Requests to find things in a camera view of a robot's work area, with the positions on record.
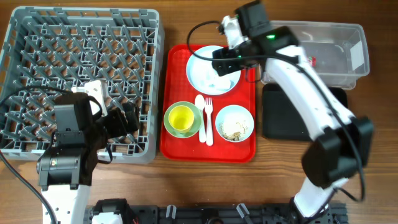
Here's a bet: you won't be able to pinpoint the yellow plastic cup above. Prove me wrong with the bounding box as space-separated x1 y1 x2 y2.
168 105 195 133

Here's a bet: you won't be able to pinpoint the red snack wrapper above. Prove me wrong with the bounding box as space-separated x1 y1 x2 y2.
308 56 317 67

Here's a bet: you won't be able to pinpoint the light blue bowl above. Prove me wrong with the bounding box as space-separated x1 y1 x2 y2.
215 105 254 143

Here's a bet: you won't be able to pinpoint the rice and food scraps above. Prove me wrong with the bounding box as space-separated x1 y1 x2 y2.
219 121 248 141

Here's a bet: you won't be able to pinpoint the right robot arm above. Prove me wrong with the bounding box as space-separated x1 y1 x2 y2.
212 1 374 223

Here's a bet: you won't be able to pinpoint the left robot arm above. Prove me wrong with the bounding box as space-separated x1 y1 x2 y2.
37 92 139 223

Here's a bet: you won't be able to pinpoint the grey dishwasher rack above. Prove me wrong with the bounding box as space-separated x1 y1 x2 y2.
1 6 165 164

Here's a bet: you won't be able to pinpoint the light blue plate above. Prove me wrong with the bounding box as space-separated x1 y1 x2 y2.
186 55 241 95

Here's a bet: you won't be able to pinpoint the red plastic tray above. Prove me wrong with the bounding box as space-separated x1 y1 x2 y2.
160 44 256 163

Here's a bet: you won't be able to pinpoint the white plastic fork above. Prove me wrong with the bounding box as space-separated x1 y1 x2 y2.
205 98 214 146

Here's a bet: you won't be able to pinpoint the white plastic spoon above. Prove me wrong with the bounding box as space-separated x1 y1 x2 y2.
195 94 206 143

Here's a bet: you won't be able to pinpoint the black tray bin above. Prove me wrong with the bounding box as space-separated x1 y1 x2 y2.
261 83 348 141

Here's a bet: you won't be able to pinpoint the green bowl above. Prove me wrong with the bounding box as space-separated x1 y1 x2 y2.
164 101 201 138

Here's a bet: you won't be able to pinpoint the clear plastic bin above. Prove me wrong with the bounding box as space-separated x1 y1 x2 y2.
271 21 370 89

